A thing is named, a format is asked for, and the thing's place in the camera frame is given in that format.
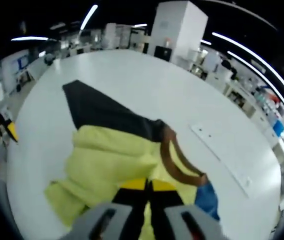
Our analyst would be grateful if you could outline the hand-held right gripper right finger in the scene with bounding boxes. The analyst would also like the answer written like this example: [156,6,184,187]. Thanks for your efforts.
[149,179,227,240]

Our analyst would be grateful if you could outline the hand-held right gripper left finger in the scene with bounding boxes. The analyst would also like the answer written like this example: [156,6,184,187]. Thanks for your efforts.
[59,177,150,240]

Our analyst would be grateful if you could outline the yellow blue black garment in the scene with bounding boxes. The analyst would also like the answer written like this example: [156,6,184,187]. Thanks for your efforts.
[43,79,221,240]

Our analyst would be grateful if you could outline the white counter cabinets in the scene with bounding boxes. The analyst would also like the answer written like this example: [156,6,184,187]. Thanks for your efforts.
[223,79,283,141]

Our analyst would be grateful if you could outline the blue bin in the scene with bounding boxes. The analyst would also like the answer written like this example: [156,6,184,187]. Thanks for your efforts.
[272,119,284,137]

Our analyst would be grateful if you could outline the white tall cabinet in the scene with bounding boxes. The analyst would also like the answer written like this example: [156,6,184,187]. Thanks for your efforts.
[205,51,221,74]

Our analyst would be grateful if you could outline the black low cabinet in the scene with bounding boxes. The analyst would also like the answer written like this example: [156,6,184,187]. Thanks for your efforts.
[154,45,173,62]

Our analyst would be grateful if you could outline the white square pillar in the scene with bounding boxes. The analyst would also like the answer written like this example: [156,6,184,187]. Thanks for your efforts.
[151,0,209,64]

